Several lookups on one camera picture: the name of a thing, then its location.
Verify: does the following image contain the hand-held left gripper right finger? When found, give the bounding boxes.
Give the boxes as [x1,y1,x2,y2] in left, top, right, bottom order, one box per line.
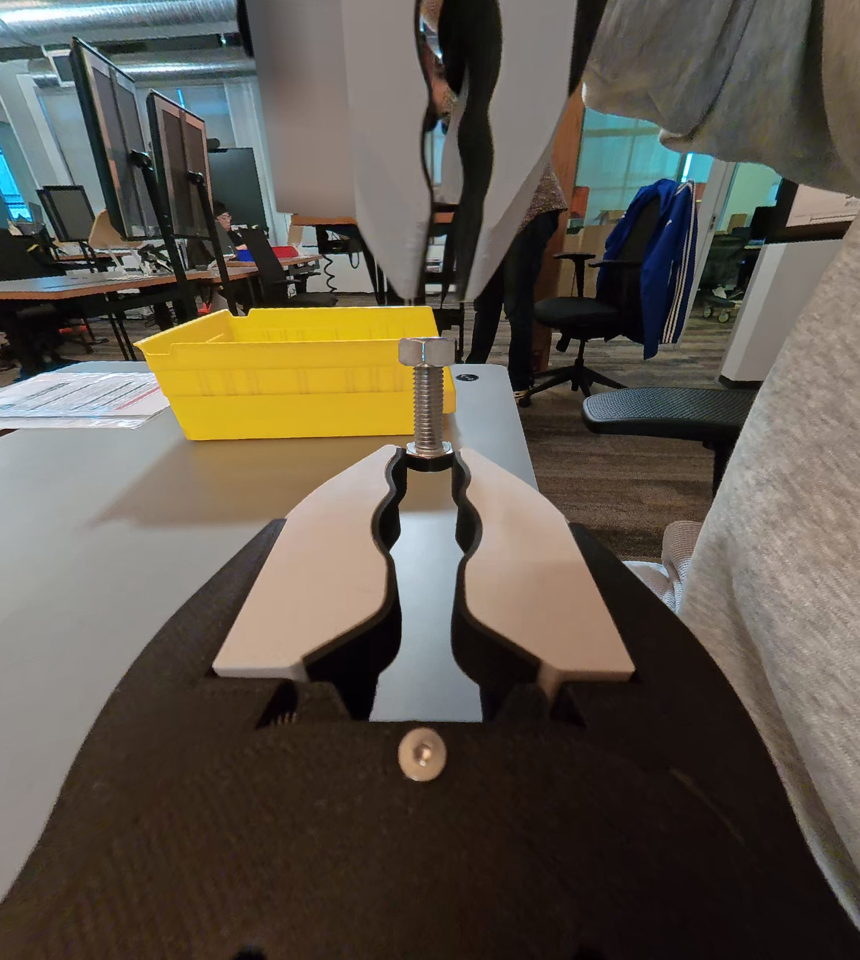
[451,446,637,695]

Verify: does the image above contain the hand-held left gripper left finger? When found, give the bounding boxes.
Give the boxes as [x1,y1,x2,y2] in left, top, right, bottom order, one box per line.
[211,444,406,678]

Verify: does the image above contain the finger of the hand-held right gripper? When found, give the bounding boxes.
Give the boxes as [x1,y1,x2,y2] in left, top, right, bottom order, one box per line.
[248,0,444,300]
[439,0,580,301]

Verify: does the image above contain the steel hex bolt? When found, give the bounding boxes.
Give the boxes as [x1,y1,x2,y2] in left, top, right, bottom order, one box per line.
[397,336,458,451]

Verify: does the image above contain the person's right forearm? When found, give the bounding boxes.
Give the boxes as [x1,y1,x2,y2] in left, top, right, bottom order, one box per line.
[583,0,860,200]

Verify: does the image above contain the orange-edged standing desk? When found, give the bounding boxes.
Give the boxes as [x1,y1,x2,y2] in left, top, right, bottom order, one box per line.
[289,212,463,301]

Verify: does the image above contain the grey desk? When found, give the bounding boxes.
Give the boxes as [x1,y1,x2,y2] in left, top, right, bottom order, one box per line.
[0,362,540,946]

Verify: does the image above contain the wooden-edged background desk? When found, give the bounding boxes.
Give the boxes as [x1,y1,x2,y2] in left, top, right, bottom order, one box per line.
[0,266,262,369]

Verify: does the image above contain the dark flat monitor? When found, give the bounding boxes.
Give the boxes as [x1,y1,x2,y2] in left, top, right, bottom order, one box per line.
[207,146,270,232]

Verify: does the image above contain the yellow plastic bin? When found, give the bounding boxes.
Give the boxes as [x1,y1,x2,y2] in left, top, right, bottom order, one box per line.
[133,305,457,442]

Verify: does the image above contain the black office chair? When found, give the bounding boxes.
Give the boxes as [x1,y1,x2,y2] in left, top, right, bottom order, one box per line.
[696,232,750,325]
[238,227,340,309]
[526,191,671,410]

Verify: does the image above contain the black monitor stand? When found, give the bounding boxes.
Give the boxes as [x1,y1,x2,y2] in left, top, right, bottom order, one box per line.
[186,171,245,318]
[130,150,202,335]

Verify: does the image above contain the large black monitor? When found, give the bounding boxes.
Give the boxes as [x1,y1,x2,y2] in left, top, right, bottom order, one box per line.
[146,90,214,240]
[70,37,148,241]

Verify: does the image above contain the blue jacket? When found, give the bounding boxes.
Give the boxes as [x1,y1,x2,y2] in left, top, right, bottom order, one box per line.
[596,178,700,361]

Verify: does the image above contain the black mesh chair armrest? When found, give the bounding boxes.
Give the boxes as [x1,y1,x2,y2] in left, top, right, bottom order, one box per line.
[582,386,760,498]

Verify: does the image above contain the laminated paper sheet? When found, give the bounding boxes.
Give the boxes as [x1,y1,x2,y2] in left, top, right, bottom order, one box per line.
[0,371,172,431]

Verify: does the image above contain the small black monitor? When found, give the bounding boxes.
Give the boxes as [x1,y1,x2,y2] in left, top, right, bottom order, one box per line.
[36,185,97,243]

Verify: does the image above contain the silver ceiling duct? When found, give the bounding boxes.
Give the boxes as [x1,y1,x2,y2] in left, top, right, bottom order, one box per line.
[28,51,253,85]
[0,0,247,48]

